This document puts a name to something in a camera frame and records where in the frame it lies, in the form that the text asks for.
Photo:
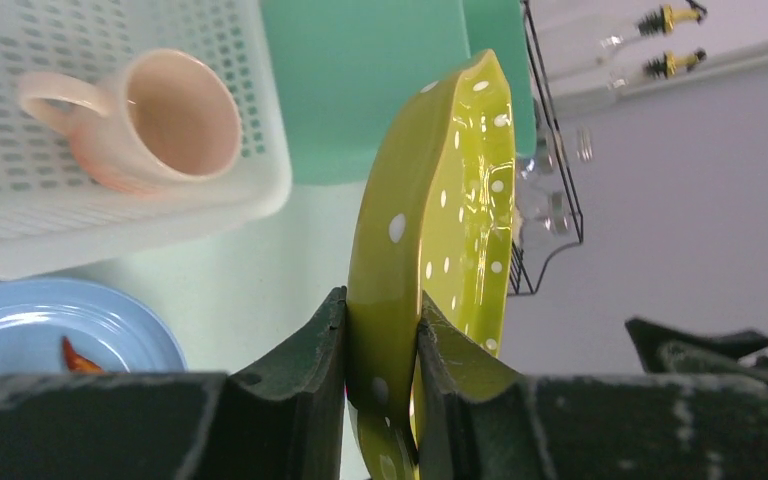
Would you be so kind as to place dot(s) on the glass jar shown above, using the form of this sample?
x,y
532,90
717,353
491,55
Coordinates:
x,y
544,219
544,160

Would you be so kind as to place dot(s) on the glass oil bottle gold spout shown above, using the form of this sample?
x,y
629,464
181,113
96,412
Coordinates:
x,y
593,40

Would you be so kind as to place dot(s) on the black wire two-tier rack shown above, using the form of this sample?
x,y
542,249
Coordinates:
x,y
528,270

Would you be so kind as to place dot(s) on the green scalloped plate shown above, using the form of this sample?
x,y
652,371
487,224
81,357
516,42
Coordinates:
x,y
437,221

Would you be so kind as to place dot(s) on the green plastic waste bin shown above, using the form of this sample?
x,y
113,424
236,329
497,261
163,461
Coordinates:
x,y
344,69

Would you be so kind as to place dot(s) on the blue round plate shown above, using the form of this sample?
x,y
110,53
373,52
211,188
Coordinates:
x,y
108,327

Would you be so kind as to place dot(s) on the orange chicken wing toy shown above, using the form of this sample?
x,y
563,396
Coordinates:
x,y
76,362

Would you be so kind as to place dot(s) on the pink ceramic mug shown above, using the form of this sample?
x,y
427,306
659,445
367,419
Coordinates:
x,y
164,119

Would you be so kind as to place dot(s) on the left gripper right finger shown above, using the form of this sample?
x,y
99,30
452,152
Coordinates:
x,y
484,420

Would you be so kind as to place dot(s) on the white plastic perforated basket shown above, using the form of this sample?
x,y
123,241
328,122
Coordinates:
x,y
52,215

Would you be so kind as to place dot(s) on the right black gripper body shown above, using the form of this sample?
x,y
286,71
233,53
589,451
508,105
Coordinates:
x,y
662,349

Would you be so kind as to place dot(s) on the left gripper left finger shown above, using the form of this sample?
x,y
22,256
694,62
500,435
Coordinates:
x,y
281,417

